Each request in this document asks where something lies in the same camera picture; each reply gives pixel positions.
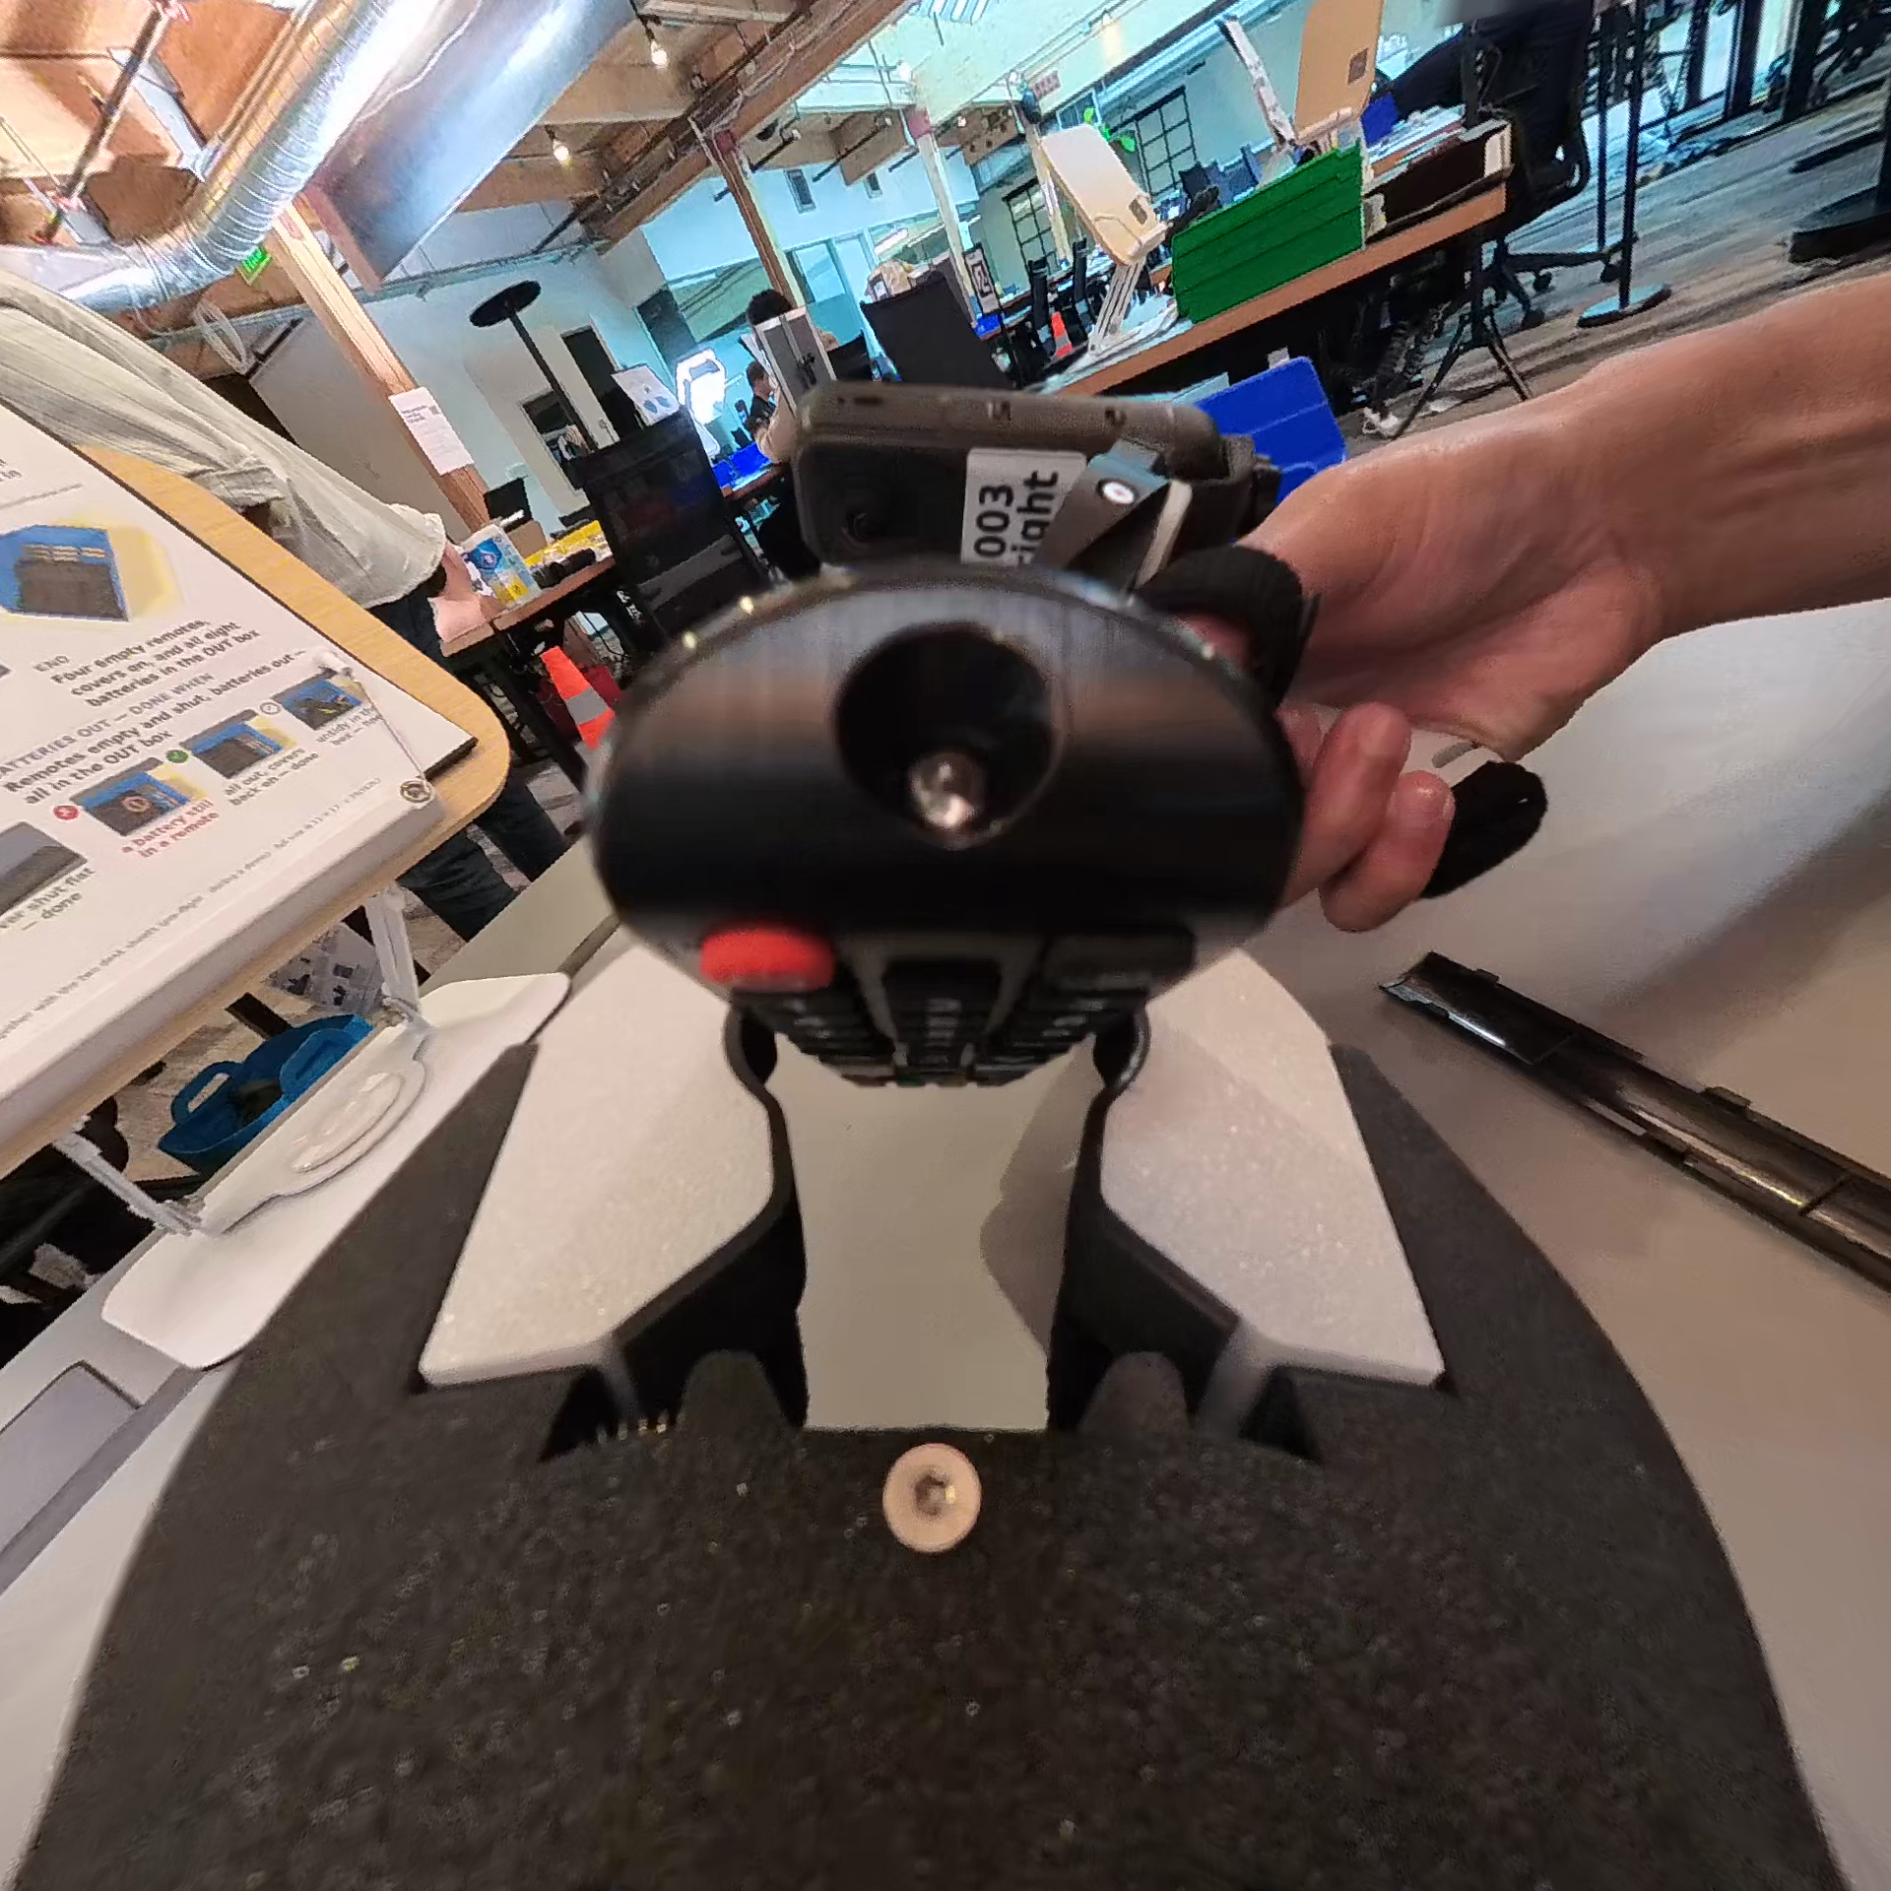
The grey desk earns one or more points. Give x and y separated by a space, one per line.
1698 826

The brown tilted board stand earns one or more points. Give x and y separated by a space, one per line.
1338 66

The green plastic bin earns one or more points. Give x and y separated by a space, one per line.
1269 236

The blue plastic bin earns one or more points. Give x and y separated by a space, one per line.
1269 406

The white tilted board stand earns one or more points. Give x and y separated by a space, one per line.
1100 208

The wooden table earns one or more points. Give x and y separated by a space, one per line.
1300 291

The black battery cover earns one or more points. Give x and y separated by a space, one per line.
1625 1093

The black office chair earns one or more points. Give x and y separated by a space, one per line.
664 515
929 334

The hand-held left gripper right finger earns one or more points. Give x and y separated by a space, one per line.
1269 1183

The grey flexible ceiling duct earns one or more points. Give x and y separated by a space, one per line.
249 192

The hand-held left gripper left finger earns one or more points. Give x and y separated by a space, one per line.
620 1183

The person's right hand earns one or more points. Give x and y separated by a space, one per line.
1478 590

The white wipes container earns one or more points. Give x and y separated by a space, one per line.
495 569

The black remote control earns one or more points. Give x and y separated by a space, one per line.
1152 767

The orange grey striped cone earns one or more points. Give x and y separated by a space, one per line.
578 703

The black floor lamp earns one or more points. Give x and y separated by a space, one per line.
508 302

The wooden board with instruction sheet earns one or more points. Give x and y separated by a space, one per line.
177 826

